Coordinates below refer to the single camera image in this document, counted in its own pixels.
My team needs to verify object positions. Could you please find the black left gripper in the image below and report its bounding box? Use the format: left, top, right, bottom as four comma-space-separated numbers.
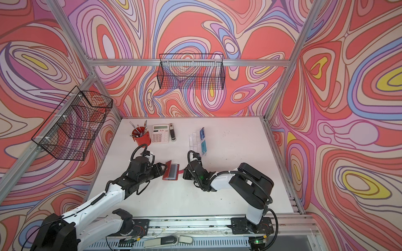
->
139, 162, 169, 186

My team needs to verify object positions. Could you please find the red leather card holder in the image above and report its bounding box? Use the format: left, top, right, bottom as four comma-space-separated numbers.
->
162, 161, 184, 181

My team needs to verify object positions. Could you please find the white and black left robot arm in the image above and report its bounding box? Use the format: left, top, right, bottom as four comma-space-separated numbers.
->
30, 144, 167, 251

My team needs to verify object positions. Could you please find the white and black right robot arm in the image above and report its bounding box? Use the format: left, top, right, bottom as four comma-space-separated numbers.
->
183, 150, 274, 234

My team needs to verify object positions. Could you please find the teal credit card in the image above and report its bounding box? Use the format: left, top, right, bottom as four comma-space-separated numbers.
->
201, 140, 207, 156

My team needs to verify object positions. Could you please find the clear plastic card tray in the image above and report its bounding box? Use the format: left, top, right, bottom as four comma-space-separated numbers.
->
188, 128, 203, 156

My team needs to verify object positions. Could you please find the blue VIP credit card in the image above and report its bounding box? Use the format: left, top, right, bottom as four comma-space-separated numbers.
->
200, 127, 205, 141

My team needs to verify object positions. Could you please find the red metal pen bucket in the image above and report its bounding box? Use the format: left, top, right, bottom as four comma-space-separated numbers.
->
131, 127, 151, 146

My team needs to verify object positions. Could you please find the pink desk calculator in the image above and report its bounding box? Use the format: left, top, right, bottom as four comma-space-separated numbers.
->
151, 124, 170, 144

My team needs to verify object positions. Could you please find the beige and black stapler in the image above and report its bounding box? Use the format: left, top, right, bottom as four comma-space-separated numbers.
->
169, 123, 177, 141

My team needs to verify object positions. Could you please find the grey pencil in bucket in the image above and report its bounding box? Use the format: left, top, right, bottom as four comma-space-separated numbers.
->
129, 121, 141, 133

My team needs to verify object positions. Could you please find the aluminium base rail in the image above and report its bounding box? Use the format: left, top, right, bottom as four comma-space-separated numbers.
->
77, 214, 327, 251

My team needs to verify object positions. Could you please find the black wire basket on left wall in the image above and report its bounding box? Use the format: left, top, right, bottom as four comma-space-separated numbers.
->
31, 86, 113, 161

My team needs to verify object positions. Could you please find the black wire basket on wall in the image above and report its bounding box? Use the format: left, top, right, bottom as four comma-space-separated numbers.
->
157, 52, 226, 90
31, 86, 113, 161

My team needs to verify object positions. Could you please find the black wire basket on back wall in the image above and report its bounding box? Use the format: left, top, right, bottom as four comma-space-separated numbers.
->
157, 52, 226, 90

